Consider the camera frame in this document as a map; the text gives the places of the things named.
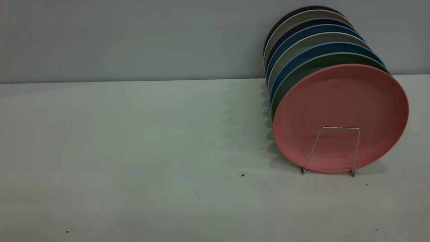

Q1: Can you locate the beige round plate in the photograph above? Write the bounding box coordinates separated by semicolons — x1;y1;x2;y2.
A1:
267;32;372;94
263;9;356;66

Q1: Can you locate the dark purple round plate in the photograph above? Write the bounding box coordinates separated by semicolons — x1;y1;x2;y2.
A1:
263;5;345;51

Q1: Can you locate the green round plate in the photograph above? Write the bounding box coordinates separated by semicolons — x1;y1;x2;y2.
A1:
270;52;390;118

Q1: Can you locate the pink round plate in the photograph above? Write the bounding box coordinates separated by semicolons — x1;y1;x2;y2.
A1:
273;64;410;173

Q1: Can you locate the blue round plate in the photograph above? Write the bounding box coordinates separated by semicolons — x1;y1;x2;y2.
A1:
265;24;365;84
269;41;385;101

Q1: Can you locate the dark navy round plate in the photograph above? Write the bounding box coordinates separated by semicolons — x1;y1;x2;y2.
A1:
264;17;355;73

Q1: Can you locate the silver wire plate rack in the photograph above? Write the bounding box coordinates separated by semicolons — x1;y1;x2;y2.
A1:
300;126;361;177

